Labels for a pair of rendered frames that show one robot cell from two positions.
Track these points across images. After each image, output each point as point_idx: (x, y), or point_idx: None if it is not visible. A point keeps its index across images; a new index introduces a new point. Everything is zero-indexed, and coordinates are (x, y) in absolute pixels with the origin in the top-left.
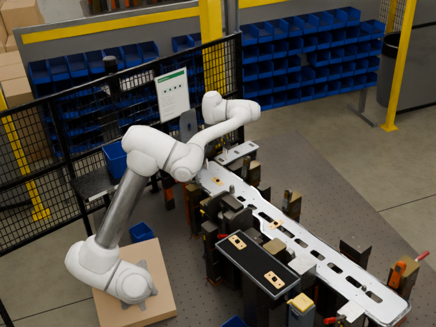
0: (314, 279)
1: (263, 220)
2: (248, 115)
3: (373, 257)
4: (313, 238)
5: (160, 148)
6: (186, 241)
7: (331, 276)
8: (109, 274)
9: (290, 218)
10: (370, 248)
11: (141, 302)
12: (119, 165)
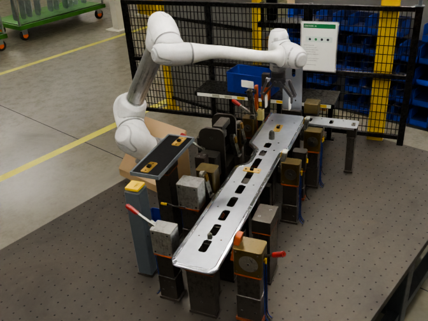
0: (197, 207)
1: (249, 163)
2: (283, 57)
3: (329, 279)
4: (253, 193)
5: (155, 30)
6: None
7: (211, 215)
8: (122, 120)
9: (267, 175)
10: (268, 227)
11: None
12: (232, 80)
